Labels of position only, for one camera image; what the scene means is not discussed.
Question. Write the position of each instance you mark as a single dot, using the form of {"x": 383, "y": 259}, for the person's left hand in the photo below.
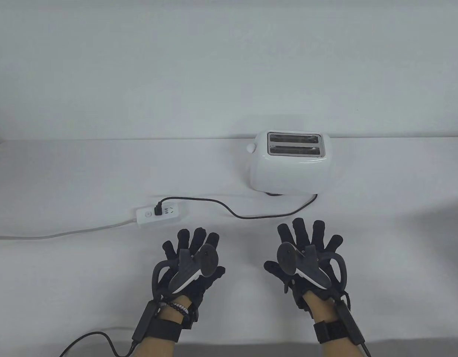
{"x": 204, "y": 290}

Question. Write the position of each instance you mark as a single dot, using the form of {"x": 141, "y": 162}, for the person's right hand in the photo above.
{"x": 318, "y": 238}

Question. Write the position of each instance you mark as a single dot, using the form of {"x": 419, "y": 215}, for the white two-slot toaster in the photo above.
{"x": 288, "y": 174}

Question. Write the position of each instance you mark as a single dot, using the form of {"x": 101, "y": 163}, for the white power strip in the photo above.
{"x": 176, "y": 216}

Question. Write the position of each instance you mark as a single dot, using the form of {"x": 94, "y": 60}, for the person's left forearm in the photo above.
{"x": 158, "y": 347}

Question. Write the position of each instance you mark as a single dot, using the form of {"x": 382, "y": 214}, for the person's right forearm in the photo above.
{"x": 336, "y": 349}

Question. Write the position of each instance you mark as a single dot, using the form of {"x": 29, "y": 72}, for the black wrist sensor box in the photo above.
{"x": 144, "y": 321}
{"x": 351, "y": 323}

